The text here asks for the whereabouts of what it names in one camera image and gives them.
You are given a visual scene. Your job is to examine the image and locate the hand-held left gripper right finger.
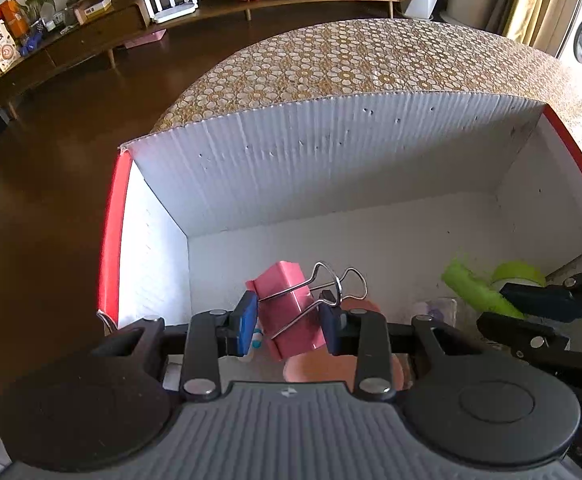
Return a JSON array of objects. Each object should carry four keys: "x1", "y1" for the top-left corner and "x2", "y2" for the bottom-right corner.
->
[{"x1": 319, "y1": 290, "x2": 514, "y2": 403}]

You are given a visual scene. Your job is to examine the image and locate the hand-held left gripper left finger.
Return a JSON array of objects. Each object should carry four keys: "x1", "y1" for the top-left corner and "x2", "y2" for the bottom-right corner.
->
[{"x1": 91, "y1": 291, "x2": 260, "y2": 403}]

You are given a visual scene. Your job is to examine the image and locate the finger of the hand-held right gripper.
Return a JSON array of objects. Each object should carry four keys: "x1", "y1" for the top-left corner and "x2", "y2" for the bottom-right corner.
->
[
  {"x1": 477, "y1": 311, "x2": 582, "y2": 396},
  {"x1": 500, "y1": 252, "x2": 582, "y2": 323}
]

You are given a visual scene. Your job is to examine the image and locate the small white blue toy figure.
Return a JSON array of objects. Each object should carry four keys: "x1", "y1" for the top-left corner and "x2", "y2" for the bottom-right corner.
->
[{"x1": 241, "y1": 327, "x2": 264, "y2": 361}]

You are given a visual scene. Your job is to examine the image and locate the clear jar green lid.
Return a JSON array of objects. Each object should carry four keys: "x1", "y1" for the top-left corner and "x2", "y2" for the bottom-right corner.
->
[{"x1": 491, "y1": 260, "x2": 546, "y2": 288}]

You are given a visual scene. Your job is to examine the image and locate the pink binder clip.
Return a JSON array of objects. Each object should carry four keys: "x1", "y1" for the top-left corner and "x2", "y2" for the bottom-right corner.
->
[{"x1": 245, "y1": 260, "x2": 368, "y2": 361}]

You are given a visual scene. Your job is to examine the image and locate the green tube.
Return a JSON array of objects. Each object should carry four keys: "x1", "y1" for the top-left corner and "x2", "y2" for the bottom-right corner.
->
[{"x1": 441, "y1": 258, "x2": 526, "y2": 318}]

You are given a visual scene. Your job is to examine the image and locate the clear plastic cup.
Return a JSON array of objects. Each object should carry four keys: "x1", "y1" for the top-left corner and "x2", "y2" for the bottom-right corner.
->
[{"x1": 411, "y1": 297, "x2": 459, "y2": 326}]

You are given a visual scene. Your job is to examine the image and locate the red cardboard box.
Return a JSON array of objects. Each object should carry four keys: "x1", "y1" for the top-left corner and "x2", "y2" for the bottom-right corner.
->
[{"x1": 96, "y1": 91, "x2": 582, "y2": 396}]

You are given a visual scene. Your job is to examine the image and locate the yellow curtain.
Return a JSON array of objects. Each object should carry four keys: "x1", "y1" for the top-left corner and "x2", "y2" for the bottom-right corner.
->
[{"x1": 501, "y1": 0, "x2": 556, "y2": 51}]

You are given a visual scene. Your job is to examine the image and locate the pink flat box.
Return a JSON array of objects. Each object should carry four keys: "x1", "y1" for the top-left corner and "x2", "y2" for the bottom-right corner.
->
[{"x1": 121, "y1": 29, "x2": 168, "y2": 50}]

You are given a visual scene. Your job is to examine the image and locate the white router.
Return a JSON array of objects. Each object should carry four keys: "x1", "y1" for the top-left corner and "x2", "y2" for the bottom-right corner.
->
[{"x1": 143, "y1": 0, "x2": 200, "y2": 24}]

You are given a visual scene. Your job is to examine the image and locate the wooden TV cabinet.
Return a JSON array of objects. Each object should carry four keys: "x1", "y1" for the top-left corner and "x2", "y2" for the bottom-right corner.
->
[{"x1": 0, "y1": 0, "x2": 406, "y2": 121}]

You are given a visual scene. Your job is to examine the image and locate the white yellow small box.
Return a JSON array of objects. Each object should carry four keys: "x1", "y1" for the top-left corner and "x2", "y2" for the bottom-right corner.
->
[{"x1": 73, "y1": 0, "x2": 114, "y2": 26}]

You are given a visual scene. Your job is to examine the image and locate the snack bag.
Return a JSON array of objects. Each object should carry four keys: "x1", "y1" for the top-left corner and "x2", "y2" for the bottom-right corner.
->
[{"x1": 0, "y1": 19, "x2": 22, "y2": 75}]

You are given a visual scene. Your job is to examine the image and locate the small thin-leaf potted plant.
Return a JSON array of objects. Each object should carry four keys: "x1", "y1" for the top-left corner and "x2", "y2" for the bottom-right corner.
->
[{"x1": 6, "y1": 0, "x2": 56, "y2": 36}]

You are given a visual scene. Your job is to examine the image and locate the orange carton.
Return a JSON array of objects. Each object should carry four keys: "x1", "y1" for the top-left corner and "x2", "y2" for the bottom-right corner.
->
[{"x1": 0, "y1": 0, "x2": 30, "y2": 38}]

